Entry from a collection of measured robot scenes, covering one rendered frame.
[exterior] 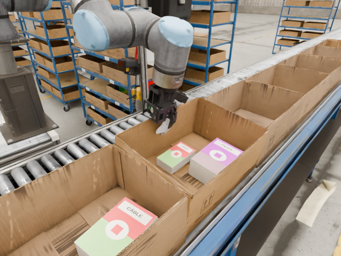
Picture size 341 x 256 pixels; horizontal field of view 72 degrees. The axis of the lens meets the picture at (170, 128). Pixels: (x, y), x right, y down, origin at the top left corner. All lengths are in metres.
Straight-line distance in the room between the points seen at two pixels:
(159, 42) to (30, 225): 0.56
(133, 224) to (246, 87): 0.89
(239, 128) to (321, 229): 1.34
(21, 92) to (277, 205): 1.34
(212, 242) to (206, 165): 0.23
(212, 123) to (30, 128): 1.00
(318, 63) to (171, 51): 1.45
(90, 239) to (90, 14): 0.50
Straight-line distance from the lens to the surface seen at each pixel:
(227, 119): 0.87
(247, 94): 1.25
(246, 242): 1.01
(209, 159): 0.76
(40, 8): 1.44
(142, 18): 0.68
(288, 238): 1.90
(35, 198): 0.67
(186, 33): 0.60
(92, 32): 0.59
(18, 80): 1.39
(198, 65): 2.58
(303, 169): 1.43
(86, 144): 1.28
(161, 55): 0.62
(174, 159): 0.79
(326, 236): 2.03
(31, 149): 1.42
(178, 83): 0.66
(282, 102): 1.20
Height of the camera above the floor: 1.43
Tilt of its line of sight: 31 degrees down
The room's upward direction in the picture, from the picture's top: straight up
